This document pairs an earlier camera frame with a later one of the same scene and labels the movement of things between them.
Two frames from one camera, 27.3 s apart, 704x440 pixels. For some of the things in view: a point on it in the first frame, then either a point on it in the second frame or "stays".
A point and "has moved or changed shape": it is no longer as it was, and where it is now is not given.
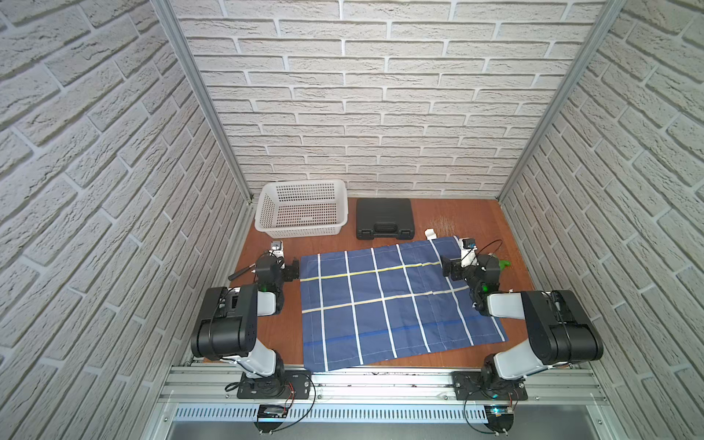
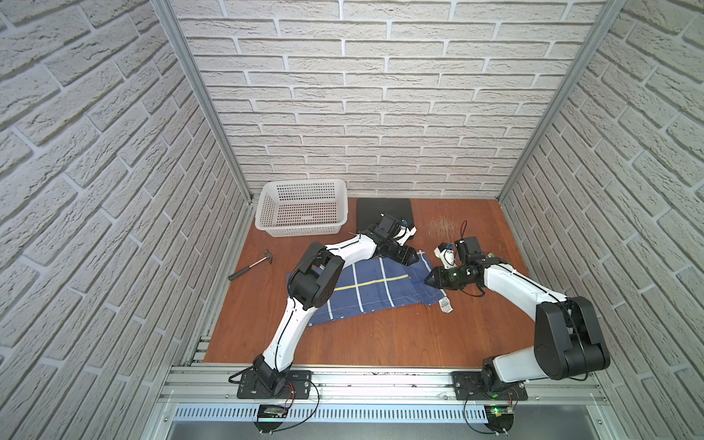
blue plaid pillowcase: [385, 303] has moved or changed shape
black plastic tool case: [384, 217] stays
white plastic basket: [302, 208] stays
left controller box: [269, 411] stays
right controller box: [500, 417] stays
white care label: [430, 235] to [445, 305]
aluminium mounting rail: [218, 385] stays
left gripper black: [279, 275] to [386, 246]
